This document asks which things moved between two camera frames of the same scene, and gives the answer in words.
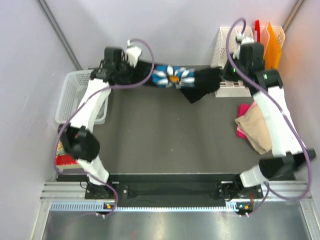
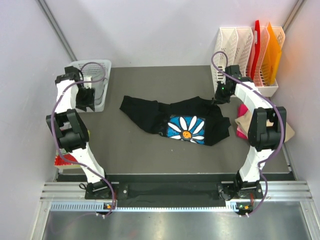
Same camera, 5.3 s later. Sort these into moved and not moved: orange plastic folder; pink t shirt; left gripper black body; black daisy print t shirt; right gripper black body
Moved: right gripper black body; black daisy print t shirt; left gripper black body
Not moved: pink t shirt; orange plastic folder
